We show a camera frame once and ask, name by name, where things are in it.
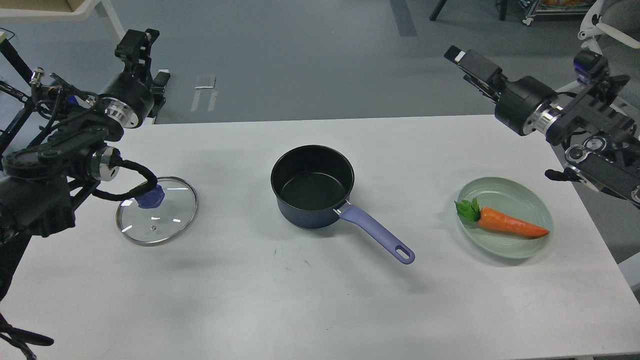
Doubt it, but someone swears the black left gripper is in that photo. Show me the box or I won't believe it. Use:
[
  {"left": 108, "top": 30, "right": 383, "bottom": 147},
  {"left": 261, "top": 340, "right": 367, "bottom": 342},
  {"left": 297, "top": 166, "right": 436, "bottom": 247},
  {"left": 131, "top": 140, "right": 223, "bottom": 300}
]
[{"left": 99, "top": 28, "right": 171, "bottom": 129}]

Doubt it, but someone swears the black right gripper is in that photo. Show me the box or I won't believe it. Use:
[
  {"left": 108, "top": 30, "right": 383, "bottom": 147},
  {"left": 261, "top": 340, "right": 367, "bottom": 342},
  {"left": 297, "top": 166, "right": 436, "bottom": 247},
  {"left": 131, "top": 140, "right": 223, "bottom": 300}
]
[{"left": 444, "top": 45, "right": 560, "bottom": 136}]

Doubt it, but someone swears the glass lid blue knob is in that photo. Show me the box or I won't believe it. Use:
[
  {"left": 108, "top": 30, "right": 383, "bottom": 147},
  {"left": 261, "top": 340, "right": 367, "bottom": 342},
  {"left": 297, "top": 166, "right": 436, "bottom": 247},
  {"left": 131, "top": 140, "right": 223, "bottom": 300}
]
[{"left": 116, "top": 175, "right": 199, "bottom": 247}]

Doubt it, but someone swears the blue saucepan with handle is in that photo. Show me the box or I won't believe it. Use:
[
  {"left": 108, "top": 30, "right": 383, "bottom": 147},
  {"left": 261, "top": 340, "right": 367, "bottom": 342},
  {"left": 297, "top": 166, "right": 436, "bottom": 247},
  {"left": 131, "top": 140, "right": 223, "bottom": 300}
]
[{"left": 270, "top": 145, "right": 416, "bottom": 265}]

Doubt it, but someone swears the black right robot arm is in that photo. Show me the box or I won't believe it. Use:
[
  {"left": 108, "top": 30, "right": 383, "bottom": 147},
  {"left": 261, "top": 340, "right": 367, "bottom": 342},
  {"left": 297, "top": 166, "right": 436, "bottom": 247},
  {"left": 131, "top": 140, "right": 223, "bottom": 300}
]
[{"left": 444, "top": 46, "right": 640, "bottom": 207}]

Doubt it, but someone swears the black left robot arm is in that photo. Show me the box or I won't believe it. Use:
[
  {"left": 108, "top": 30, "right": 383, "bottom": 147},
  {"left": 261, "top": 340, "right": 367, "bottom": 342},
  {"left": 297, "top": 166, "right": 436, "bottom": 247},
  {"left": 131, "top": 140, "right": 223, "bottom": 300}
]
[{"left": 0, "top": 29, "right": 170, "bottom": 297}]

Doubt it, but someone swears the metal cart with casters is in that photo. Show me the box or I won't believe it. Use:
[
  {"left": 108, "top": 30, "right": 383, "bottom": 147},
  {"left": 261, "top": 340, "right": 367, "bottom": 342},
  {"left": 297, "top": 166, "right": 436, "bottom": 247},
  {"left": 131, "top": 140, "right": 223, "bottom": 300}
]
[{"left": 518, "top": 0, "right": 596, "bottom": 27}]

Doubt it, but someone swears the orange toy carrot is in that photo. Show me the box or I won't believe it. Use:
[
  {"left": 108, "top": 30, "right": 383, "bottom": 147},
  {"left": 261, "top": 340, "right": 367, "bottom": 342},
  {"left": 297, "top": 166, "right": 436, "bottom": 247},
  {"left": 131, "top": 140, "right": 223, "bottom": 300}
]
[{"left": 454, "top": 198, "right": 550, "bottom": 239}]

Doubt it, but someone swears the pale green plate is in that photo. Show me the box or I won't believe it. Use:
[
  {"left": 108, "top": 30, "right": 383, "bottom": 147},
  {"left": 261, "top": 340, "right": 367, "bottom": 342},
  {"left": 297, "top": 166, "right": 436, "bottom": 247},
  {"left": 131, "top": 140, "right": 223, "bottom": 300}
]
[{"left": 457, "top": 177, "right": 554, "bottom": 260}]

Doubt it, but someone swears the white office chair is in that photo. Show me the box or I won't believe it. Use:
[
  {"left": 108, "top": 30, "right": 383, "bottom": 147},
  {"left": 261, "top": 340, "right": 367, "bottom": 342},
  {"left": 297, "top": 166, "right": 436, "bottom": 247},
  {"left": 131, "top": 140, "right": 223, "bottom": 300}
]
[{"left": 577, "top": 0, "right": 640, "bottom": 120}]

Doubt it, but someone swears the black metal rack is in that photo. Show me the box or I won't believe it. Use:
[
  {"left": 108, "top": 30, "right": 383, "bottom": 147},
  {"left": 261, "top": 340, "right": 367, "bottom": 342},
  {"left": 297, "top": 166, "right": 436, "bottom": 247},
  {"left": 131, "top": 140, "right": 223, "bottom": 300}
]
[{"left": 0, "top": 32, "right": 44, "bottom": 156}]

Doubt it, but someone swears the white desk frame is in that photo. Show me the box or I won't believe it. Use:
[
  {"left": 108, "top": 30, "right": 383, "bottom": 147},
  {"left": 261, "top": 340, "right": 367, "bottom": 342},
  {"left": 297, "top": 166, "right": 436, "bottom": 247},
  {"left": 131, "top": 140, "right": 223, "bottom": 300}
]
[{"left": 0, "top": 0, "right": 171, "bottom": 123}]

